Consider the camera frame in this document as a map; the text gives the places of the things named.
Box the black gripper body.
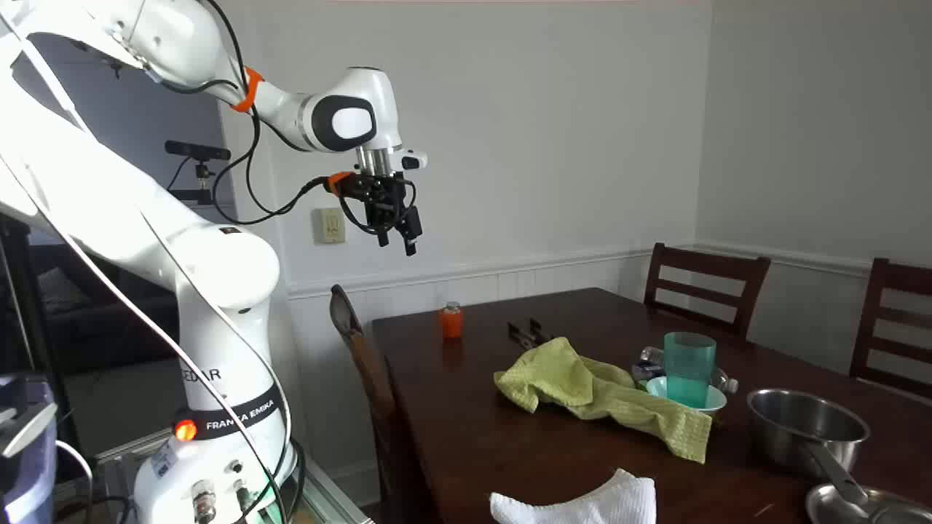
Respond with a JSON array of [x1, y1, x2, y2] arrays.
[[338, 168, 429, 244]]

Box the white waffle towel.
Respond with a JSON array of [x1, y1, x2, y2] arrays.
[[488, 465, 662, 524]]

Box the orange bottle white cap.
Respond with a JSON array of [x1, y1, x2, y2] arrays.
[[437, 301, 466, 344]]

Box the dark wooden slat chair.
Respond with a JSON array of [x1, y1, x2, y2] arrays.
[[326, 282, 418, 524], [645, 241, 775, 341], [849, 253, 932, 403]]

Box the yellow green cloth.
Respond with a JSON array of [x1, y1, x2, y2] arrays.
[[492, 334, 718, 465]]

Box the teal plastic cup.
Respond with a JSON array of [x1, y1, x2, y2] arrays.
[[662, 328, 719, 408]]

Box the dark sofa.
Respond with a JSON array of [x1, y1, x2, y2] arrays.
[[28, 238, 183, 378]]

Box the teal small bowl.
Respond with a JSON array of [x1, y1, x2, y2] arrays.
[[645, 373, 731, 417]]

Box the grey blue storage bin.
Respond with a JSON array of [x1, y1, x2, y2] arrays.
[[0, 373, 64, 524]]

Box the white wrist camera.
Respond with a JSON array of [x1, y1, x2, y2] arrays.
[[390, 145, 431, 174]]

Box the beige wall switch plate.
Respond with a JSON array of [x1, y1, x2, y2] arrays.
[[309, 205, 349, 247]]

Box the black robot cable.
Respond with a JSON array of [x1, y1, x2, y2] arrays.
[[164, 0, 358, 234]]

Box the black camera on stand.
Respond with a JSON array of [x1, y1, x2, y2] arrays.
[[162, 138, 237, 209]]

